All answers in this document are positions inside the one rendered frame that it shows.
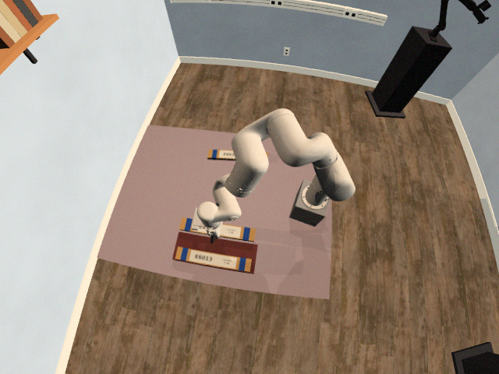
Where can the cream label strip with blue and orange bands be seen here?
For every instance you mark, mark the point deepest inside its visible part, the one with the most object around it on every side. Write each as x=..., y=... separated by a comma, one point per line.
x=226, y=155
x=213, y=259
x=227, y=231

